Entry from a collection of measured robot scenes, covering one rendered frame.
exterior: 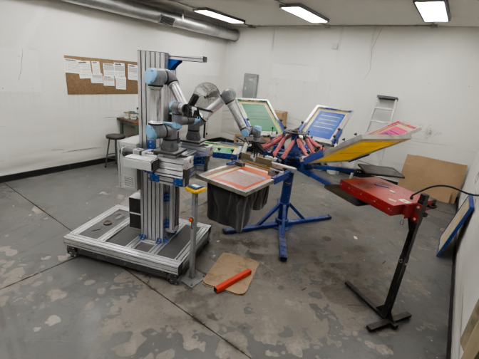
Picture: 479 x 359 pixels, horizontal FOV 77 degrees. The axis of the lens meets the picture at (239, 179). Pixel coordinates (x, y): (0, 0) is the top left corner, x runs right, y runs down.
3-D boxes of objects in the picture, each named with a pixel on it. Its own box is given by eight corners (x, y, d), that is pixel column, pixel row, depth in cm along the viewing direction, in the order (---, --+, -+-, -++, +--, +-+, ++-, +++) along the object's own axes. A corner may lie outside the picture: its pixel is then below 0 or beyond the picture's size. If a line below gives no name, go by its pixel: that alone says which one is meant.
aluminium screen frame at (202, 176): (245, 196, 252) (245, 192, 251) (194, 177, 283) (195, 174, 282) (288, 176, 314) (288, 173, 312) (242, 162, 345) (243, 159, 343)
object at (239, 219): (239, 234, 277) (244, 191, 263) (204, 218, 301) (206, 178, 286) (241, 233, 280) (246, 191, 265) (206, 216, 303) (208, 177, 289)
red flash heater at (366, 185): (433, 214, 242) (438, 200, 238) (393, 220, 224) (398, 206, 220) (374, 186, 294) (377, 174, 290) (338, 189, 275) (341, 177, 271)
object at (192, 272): (191, 288, 279) (196, 194, 246) (174, 278, 290) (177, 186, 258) (207, 277, 296) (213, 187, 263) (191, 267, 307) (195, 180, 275)
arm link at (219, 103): (187, 120, 302) (228, 85, 284) (192, 118, 316) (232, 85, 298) (195, 129, 304) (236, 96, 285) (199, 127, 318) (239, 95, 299)
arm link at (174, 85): (169, 75, 244) (194, 127, 237) (157, 75, 236) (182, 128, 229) (176, 66, 237) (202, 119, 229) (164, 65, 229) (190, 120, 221)
